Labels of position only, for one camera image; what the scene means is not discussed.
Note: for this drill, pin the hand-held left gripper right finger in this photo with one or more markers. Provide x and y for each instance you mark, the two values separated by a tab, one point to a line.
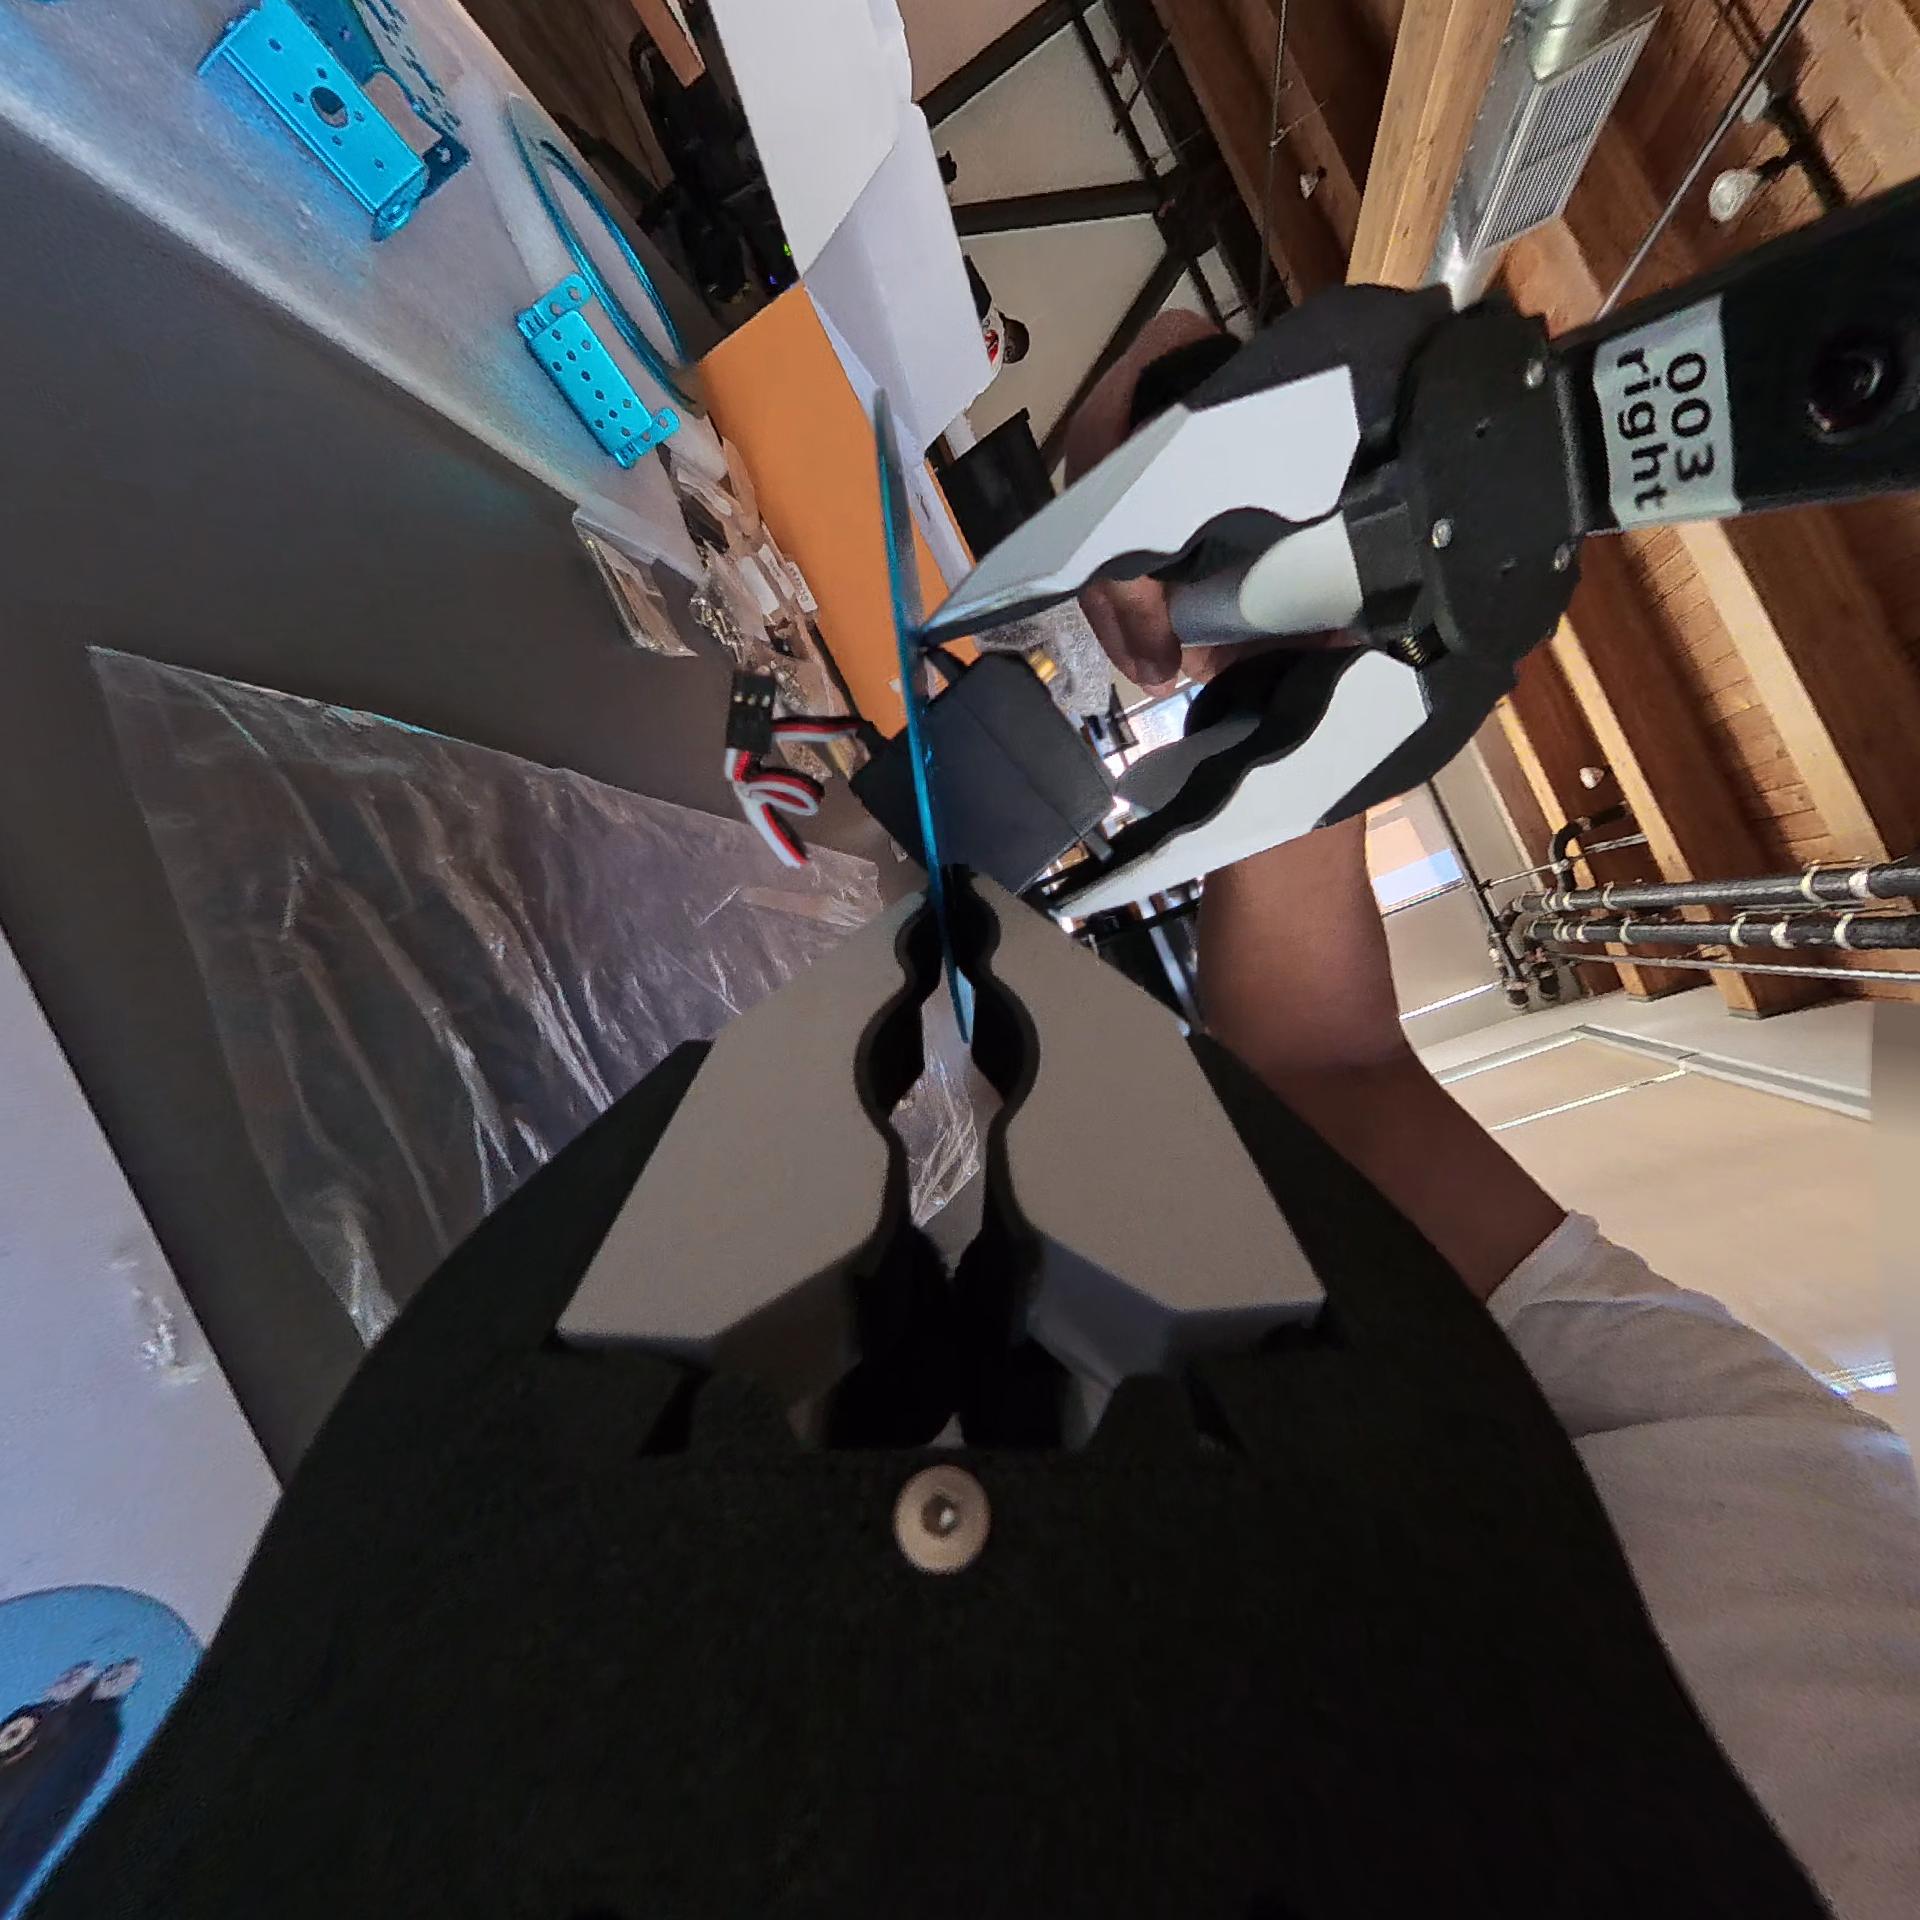
1156	1201

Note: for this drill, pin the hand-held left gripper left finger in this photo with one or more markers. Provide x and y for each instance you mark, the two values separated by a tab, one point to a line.
720	1201

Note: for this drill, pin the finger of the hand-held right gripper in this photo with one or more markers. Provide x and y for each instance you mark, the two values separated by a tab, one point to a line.
1172	494
1305	749

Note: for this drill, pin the blue round metal plate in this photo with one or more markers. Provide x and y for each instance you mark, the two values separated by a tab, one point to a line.
897	540

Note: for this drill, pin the black servo motor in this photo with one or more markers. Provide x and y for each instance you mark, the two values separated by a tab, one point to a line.
1005	763

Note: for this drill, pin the person's right forearm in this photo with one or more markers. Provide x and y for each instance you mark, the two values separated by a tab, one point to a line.
1319	1020

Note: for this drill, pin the person's right hand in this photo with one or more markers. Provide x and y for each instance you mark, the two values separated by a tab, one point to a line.
1142	644

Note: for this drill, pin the orange cardboard box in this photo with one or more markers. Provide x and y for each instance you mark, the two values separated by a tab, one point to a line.
809	451

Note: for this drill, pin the ceiling spot lamp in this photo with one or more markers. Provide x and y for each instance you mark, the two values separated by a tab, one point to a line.
1735	193

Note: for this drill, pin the clear plastic bag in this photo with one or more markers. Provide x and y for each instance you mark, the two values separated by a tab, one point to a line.
451	930

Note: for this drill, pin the black pipe bundle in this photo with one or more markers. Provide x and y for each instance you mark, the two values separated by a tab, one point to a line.
1725	900

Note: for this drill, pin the pile of small screw bags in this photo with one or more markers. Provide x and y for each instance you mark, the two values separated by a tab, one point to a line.
720	586

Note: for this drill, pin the white instruction sheet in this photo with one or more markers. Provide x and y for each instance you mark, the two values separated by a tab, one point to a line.
91	1275

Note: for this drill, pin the white foam sheet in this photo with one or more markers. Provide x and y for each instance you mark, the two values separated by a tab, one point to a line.
225	269

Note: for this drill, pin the silver air duct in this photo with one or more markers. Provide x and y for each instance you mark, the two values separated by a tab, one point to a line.
1560	120

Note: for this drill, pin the blue perforated flat bracket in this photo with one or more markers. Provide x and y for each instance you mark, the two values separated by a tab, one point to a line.
593	376

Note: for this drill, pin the small blue U bracket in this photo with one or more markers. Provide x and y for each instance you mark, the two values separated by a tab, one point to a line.
317	105

